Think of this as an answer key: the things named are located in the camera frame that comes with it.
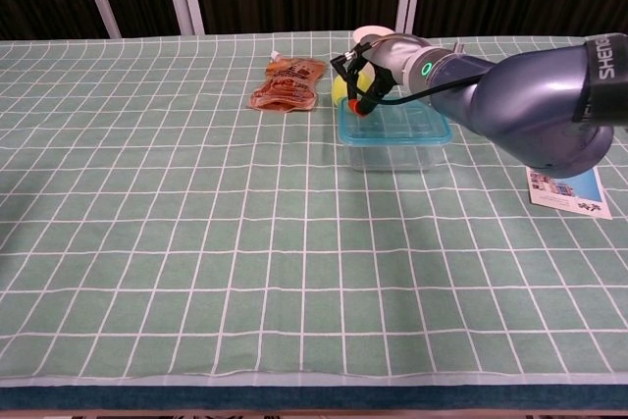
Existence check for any brown sauce pouch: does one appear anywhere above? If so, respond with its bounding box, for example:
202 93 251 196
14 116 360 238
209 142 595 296
246 49 329 115

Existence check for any black hand cable with connector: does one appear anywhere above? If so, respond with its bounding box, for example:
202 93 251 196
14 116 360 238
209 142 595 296
330 48 487 106

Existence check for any dark teal table edge strip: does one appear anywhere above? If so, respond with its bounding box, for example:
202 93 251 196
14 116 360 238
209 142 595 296
0 386 628 411

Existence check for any green checked tablecloth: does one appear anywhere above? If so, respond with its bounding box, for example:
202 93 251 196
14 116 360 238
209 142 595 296
0 29 628 390

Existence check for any white paper cup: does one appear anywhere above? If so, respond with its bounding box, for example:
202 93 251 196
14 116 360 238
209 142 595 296
352 25 393 45

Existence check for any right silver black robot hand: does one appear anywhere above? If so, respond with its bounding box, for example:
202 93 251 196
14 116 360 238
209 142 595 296
344 31 429 118

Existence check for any clear plastic container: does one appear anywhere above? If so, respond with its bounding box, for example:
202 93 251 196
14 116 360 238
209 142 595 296
345 141 445 174

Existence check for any blue container lid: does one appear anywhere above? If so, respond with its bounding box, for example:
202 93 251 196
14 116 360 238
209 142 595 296
337 102 453 146

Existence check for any postcard with building photo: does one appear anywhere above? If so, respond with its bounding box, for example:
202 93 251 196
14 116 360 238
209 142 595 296
525 166 614 221

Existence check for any yellow tennis ball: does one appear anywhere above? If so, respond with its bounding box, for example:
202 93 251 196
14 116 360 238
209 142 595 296
331 70 374 107

